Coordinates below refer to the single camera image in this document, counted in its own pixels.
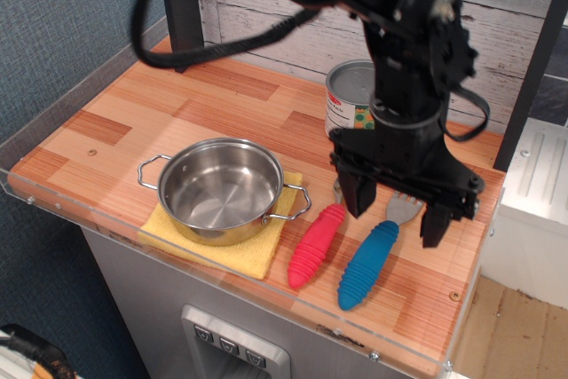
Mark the grey toy fridge cabinet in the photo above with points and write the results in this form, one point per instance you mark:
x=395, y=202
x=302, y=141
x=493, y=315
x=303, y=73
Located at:
x=150, y=290

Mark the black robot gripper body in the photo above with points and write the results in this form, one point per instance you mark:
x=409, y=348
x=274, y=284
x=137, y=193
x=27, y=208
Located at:
x=416, y=162

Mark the red handled metal spoon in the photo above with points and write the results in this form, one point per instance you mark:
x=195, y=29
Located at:
x=311, y=250

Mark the silver dispenser panel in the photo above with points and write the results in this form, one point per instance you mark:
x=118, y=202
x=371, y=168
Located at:
x=221, y=350

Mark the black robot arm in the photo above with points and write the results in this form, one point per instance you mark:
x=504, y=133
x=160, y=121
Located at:
x=421, y=55

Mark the dark right frame post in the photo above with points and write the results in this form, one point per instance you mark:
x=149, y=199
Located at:
x=527, y=94

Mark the yellow cloth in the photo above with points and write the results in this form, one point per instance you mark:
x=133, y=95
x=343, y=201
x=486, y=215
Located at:
x=251, y=258

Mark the blue handled metal fork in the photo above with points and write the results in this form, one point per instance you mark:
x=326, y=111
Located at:
x=365, y=267

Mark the black vertical post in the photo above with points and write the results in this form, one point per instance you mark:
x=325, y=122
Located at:
x=184, y=24

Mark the toy food can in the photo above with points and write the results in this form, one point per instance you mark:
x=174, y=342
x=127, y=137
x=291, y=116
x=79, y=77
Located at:
x=350, y=86

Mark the orange object at corner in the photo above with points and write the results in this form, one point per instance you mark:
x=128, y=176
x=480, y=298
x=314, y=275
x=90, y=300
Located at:
x=39, y=372

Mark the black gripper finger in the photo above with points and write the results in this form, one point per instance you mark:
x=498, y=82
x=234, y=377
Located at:
x=358, y=186
x=435, y=222

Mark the stainless steel pot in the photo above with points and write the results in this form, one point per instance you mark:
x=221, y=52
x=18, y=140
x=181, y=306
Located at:
x=223, y=191

